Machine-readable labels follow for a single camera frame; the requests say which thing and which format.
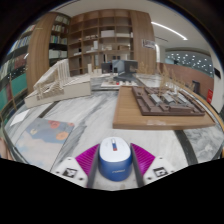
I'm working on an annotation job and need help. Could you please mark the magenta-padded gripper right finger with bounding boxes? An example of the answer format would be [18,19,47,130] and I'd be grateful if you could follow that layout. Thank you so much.
[130,142,176,188]

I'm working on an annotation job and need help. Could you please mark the grey building model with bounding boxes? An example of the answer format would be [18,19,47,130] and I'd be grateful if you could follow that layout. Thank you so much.
[100,58,140,90]

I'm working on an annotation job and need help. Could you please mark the white wall sign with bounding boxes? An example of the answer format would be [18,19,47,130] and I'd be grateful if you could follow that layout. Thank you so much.
[141,38,157,51]

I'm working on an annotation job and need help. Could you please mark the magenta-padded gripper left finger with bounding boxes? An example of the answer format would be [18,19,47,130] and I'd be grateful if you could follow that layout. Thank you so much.
[50,143,101,190]

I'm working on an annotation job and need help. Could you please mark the white architectural model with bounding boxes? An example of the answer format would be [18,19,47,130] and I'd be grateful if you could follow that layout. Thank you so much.
[23,58,93,110]

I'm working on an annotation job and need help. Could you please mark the person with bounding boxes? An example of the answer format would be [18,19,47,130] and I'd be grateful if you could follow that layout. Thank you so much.
[0,135,12,161]

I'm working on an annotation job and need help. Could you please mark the bookshelf with books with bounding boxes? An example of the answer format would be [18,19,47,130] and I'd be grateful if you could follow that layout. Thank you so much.
[0,23,37,125]

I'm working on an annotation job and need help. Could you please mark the blue flower-print mouse pad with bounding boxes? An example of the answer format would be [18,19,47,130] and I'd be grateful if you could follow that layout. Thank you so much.
[14,117,76,172]

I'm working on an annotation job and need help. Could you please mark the wooden shelf unit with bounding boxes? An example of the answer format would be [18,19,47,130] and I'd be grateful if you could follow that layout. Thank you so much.
[25,8,158,95]

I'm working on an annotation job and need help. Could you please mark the blue and white computer mouse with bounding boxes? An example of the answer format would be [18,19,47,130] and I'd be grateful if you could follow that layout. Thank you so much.
[97,136,134,183]

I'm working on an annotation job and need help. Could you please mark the brown model on wooden board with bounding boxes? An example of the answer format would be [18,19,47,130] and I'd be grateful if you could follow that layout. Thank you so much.
[112,85,217,131]

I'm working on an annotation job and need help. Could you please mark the long ceiling light strip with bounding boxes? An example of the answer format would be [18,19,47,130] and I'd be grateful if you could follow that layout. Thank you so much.
[150,21,189,42]

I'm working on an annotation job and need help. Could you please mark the white paper sheet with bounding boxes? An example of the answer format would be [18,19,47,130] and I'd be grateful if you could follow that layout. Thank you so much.
[9,109,32,127]

